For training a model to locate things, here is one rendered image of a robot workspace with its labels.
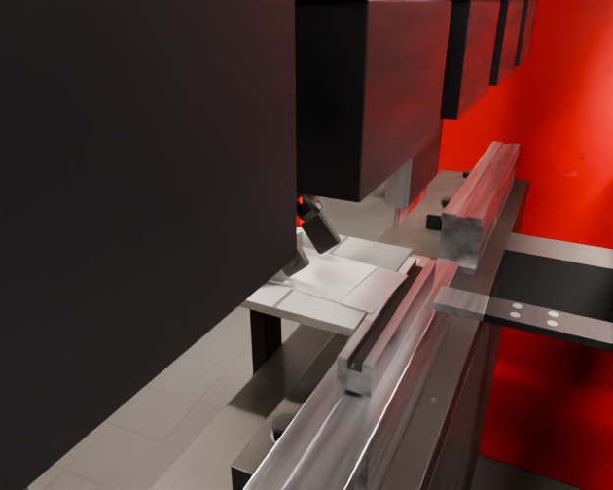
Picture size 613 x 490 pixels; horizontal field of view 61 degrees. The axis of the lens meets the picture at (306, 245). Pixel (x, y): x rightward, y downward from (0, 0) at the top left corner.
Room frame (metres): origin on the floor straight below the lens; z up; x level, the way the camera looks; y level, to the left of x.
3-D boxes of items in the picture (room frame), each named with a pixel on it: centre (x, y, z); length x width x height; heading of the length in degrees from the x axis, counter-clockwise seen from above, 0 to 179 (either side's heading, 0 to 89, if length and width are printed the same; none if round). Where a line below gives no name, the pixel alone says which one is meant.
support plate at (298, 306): (0.52, 0.04, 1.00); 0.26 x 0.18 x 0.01; 64
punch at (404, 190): (0.45, -0.10, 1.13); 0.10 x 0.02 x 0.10; 154
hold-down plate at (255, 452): (0.44, -0.03, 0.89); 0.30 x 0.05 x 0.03; 154
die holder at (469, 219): (0.94, -0.34, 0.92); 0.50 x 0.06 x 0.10; 154
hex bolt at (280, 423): (0.35, 0.02, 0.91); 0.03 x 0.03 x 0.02
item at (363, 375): (0.42, -0.08, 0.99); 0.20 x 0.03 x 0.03; 154
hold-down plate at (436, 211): (1.01, -0.31, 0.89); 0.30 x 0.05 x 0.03; 154
